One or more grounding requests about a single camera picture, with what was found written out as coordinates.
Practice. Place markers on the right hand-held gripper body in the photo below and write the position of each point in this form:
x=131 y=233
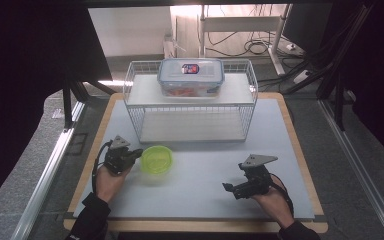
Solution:
x=256 y=183

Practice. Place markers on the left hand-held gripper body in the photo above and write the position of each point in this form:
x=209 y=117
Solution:
x=120 y=160

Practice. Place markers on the green plastic bowl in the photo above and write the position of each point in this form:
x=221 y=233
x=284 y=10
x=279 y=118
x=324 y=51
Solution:
x=157 y=160

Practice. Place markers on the clear lidded food container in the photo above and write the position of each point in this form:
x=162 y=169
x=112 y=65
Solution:
x=191 y=80

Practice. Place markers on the person's left hand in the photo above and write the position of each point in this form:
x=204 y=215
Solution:
x=108 y=185

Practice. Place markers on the pale grey table mat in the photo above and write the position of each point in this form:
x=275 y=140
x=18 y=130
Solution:
x=196 y=200

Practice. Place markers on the black metal stand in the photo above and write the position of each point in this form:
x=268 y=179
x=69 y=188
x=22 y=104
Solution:
x=339 y=100
x=68 y=100

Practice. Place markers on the white power strip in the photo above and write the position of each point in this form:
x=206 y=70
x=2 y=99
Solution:
x=301 y=76

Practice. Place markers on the dark curtain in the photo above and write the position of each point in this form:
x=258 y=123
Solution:
x=23 y=83
x=380 y=76

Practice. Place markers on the small white plug adapter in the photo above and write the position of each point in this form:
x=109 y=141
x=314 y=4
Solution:
x=290 y=46

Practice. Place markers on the aluminium rail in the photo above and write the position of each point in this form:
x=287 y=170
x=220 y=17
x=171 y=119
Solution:
x=50 y=166
x=356 y=166

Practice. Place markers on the white desk frame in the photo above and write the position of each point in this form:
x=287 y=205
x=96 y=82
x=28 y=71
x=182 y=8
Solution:
x=240 y=24

